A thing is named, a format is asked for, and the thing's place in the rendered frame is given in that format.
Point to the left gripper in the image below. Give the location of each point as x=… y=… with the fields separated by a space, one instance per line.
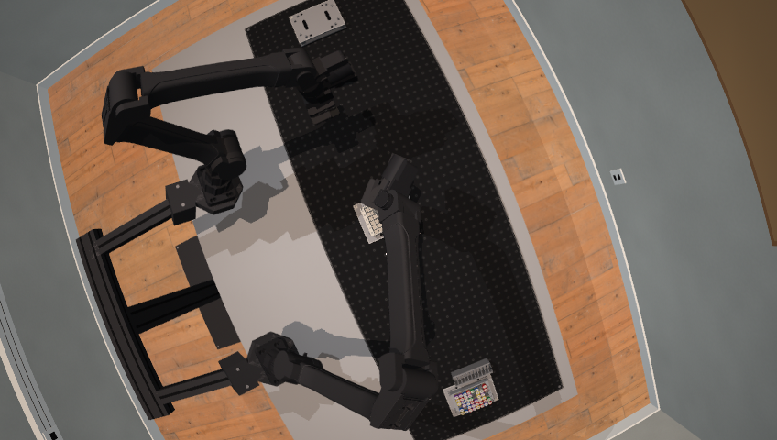
x=314 y=107

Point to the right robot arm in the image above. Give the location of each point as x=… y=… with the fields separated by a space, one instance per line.
x=404 y=391

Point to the white grid rack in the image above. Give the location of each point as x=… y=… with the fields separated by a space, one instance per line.
x=373 y=225

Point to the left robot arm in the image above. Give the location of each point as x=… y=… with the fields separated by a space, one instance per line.
x=224 y=159

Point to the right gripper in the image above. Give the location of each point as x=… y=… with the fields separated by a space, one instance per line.
x=365 y=200

